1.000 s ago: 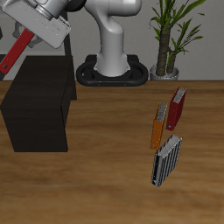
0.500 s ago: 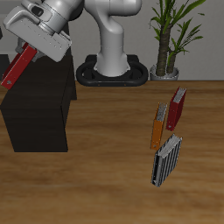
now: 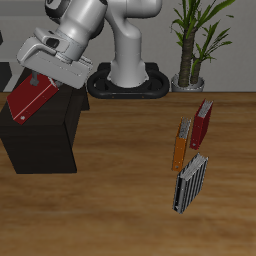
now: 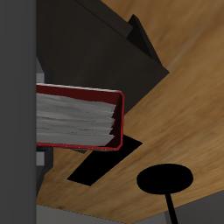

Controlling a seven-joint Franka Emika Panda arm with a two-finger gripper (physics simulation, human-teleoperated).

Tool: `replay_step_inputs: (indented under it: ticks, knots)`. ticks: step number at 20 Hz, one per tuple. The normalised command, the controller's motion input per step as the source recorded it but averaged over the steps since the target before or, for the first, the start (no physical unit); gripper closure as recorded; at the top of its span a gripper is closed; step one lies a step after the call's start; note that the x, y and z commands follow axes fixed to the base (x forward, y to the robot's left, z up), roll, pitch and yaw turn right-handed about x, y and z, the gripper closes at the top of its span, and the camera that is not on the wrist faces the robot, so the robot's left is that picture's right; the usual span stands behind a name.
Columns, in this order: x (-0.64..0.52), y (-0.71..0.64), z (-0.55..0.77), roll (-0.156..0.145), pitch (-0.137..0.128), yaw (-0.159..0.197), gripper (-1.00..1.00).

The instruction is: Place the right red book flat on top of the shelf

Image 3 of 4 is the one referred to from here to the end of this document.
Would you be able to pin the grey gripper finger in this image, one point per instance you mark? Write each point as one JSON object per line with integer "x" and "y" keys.
{"x": 34, "y": 78}
{"x": 54, "y": 82}

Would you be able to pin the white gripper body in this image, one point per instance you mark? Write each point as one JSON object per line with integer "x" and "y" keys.
{"x": 56, "y": 65}

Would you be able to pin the red book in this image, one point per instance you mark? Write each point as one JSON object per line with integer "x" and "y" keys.
{"x": 30, "y": 98}
{"x": 201, "y": 125}

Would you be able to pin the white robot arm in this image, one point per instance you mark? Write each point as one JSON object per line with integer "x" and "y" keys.
{"x": 128, "y": 50}

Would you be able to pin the orange book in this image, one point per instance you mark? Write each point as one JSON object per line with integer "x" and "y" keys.
{"x": 180, "y": 145}

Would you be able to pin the black and white striped book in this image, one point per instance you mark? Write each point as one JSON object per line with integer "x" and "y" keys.
{"x": 190, "y": 183}

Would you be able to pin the dark brown desk caddy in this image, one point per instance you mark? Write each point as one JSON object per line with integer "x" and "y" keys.
{"x": 40, "y": 133}

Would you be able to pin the pot plant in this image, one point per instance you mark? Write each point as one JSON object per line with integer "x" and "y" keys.
{"x": 196, "y": 43}

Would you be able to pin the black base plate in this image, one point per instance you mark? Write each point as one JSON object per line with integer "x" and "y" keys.
{"x": 156, "y": 85}

